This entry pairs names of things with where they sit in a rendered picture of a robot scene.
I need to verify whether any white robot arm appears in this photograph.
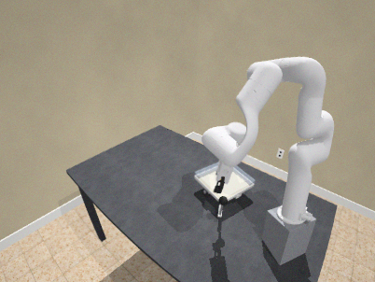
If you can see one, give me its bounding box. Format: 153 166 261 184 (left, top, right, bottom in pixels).
201 57 334 224

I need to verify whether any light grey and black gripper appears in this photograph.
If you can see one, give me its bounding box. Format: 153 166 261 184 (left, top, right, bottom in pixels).
214 160 233 193

